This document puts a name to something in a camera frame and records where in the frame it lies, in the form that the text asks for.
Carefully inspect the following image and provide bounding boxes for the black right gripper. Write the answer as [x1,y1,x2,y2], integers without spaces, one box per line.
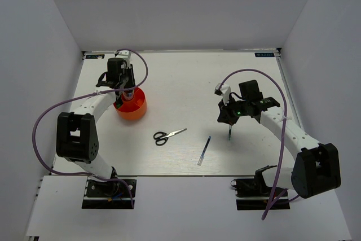
[218,95,249,125]

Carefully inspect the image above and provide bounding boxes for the green clear pen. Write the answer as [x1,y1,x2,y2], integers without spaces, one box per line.
[228,125,232,141]

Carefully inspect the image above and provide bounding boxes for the blue clear pen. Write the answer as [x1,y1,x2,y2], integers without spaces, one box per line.
[197,136,212,166]

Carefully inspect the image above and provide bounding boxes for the black handled scissors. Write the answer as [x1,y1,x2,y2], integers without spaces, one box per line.
[153,128,187,146]

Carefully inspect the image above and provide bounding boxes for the yellow cap black highlighter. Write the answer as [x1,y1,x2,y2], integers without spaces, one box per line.
[122,90,134,102]

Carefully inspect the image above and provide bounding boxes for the green cap black highlighter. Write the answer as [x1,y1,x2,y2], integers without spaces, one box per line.
[114,95,123,109]

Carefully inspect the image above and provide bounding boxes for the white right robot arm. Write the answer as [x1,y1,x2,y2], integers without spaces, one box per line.
[215,80,341,199]

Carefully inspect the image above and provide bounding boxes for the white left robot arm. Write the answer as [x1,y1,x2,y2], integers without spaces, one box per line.
[56,56,135,195]

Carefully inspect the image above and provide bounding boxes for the left blue table label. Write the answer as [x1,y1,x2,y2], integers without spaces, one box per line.
[85,54,105,59]

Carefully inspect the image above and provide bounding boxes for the blue table label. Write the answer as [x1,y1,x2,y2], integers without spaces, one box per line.
[85,54,105,59]
[254,52,275,58]

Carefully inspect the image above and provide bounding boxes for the orange round organizer container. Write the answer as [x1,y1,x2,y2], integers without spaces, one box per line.
[113,87,147,121]

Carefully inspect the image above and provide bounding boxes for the right blue table label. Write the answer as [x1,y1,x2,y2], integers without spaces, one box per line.
[254,52,275,58]

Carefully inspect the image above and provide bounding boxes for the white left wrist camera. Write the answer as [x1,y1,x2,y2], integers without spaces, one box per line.
[115,50,131,68]

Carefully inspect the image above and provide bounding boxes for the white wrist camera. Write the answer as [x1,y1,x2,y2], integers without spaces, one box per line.
[214,83,231,106]
[115,50,131,68]

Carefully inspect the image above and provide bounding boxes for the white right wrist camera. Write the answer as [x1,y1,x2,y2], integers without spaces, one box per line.
[214,83,231,106]

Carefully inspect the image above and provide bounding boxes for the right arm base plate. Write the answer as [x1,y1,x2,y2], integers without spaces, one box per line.
[230,178,290,211]

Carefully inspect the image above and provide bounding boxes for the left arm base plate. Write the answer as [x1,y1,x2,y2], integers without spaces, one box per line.
[82,178,137,210]

